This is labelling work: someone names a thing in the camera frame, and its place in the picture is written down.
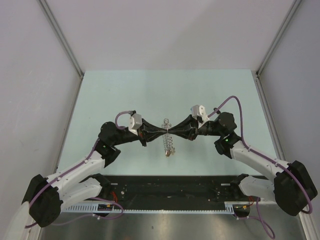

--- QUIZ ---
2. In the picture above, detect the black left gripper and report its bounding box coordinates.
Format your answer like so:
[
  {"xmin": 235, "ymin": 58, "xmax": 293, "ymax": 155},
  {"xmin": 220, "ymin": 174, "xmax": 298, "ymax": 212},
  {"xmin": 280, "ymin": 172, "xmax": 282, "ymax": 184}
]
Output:
[{"xmin": 112, "ymin": 118, "xmax": 167, "ymax": 147}]

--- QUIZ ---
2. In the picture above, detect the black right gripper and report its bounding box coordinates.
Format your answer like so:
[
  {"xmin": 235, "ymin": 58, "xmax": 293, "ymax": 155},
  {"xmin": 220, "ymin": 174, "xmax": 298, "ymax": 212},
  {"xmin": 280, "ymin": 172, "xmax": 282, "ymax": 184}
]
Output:
[{"xmin": 168, "ymin": 114, "xmax": 223, "ymax": 141}]

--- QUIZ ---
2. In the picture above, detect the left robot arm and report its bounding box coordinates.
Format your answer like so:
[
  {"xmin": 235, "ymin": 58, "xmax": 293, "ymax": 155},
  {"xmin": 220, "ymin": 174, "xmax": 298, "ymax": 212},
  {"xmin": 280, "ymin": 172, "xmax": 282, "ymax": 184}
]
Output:
[{"xmin": 22, "ymin": 114, "xmax": 168, "ymax": 228}]

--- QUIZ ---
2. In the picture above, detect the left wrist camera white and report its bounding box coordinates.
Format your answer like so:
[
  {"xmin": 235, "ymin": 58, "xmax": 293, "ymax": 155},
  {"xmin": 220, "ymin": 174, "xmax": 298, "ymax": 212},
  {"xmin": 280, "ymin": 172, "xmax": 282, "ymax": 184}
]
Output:
[{"xmin": 128, "ymin": 110, "xmax": 143, "ymax": 136}]

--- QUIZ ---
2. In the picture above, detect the right aluminium frame post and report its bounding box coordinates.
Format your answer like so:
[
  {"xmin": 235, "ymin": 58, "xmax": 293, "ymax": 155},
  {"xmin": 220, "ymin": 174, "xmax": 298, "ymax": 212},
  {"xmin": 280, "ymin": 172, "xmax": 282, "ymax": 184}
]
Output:
[{"xmin": 255, "ymin": 0, "xmax": 304, "ymax": 78}]

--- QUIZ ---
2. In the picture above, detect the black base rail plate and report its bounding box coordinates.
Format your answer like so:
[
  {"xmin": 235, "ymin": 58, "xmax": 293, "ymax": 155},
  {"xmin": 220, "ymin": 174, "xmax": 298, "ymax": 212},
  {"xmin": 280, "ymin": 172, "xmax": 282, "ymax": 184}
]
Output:
[{"xmin": 106, "ymin": 175, "xmax": 254, "ymax": 202}]

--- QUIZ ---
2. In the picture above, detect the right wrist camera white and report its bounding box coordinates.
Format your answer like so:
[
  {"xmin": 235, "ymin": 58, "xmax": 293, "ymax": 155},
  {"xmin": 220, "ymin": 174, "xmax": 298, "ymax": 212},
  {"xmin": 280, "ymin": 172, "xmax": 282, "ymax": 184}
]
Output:
[{"xmin": 190, "ymin": 105, "xmax": 209, "ymax": 127}]

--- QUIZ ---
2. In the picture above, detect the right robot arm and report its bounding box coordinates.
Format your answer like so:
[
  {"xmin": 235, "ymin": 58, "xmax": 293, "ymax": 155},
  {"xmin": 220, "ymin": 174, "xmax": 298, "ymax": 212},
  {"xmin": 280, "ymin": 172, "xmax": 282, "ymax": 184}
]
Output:
[{"xmin": 168, "ymin": 112, "xmax": 318, "ymax": 216}]

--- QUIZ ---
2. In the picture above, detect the steel disc with key rings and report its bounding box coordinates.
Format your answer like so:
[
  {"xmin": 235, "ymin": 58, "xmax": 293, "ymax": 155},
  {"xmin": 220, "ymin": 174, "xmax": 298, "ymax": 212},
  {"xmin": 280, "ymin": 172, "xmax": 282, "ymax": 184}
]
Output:
[{"xmin": 161, "ymin": 118, "xmax": 175, "ymax": 153}]

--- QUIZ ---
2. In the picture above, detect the grey slotted cable duct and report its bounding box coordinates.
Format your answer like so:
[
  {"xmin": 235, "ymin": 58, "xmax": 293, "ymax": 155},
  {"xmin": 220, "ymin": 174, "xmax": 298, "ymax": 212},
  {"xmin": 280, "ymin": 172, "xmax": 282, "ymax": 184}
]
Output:
[{"xmin": 62, "ymin": 201, "xmax": 234, "ymax": 215}]

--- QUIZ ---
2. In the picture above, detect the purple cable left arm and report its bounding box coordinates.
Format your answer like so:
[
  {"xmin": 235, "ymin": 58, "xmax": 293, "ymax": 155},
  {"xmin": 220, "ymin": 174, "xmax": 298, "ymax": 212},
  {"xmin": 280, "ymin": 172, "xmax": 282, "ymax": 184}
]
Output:
[{"xmin": 24, "ymin": 109, "xmax": 137, "ymax": 228}]

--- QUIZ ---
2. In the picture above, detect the left aluminium frame post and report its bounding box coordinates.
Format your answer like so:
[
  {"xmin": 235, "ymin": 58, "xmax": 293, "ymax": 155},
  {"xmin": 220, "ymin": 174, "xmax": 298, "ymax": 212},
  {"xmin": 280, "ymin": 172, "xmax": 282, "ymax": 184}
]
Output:
[{"xmin": 37, "ymin": 0, "xmax": 84, "ymax": 79}]

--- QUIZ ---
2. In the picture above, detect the aluminium frame post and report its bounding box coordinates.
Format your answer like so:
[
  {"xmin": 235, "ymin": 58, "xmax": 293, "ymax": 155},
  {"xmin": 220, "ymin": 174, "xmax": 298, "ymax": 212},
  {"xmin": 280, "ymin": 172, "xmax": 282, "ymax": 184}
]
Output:
[
  {"xmin": 255, "ymin": 0, "xmax": 304, "ymax": 78},
  {"xmin": 37, "ymin": 0, "xmax": 84, "ymax": 79}
]

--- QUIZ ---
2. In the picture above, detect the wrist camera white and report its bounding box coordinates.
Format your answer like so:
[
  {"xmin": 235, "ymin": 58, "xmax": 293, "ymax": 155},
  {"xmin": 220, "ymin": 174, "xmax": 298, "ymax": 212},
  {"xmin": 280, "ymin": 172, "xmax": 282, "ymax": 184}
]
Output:
[
  {"xmin": 128, "ymin": 110, "xmax": 143, "ymax": 136},
  {"xmin": 190, "ymin": 105, "xmax": 209, "ymax": 127}
]

